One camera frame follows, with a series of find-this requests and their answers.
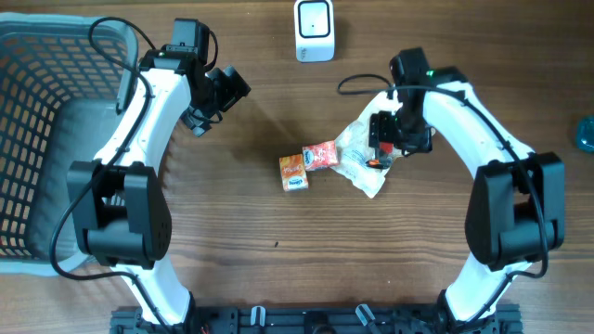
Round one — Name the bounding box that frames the black red packaged item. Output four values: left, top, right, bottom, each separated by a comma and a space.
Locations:
366, 142, 394, 170

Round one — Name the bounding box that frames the white resealable pouch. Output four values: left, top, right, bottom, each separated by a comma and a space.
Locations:
332, 92, 402, 199

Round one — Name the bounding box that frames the red snack packet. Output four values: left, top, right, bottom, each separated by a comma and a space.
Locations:
303, 141, 339, 172

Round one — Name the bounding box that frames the orange small carton box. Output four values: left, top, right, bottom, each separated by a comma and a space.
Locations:
279, 154, 309, 192

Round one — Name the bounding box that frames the blue mouthwash bottle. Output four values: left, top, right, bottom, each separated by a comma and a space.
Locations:
575, 116, 594, 153

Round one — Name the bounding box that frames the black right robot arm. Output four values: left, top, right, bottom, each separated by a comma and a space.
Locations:
367, 48, 565, 332

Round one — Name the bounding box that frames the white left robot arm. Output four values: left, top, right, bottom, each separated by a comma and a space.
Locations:
62, 19, 250, 333

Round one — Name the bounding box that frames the white barcode scanner box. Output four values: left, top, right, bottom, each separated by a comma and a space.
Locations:
293, 0, 335, 63

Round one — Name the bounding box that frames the grey plastic lattice basket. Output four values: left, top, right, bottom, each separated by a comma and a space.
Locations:
1, 12, 138, 276

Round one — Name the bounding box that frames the black right camera cable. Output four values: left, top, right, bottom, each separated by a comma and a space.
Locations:
337, 73, 551, 334

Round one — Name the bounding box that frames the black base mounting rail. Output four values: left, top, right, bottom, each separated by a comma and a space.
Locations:
109, 304, 523, 334

